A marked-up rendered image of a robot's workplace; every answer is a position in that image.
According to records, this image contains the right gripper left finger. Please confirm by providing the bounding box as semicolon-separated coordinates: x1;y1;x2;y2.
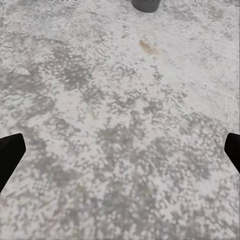
0;133;26;193

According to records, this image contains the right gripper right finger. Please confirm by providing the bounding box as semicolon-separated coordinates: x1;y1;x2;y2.
224;132;240;173

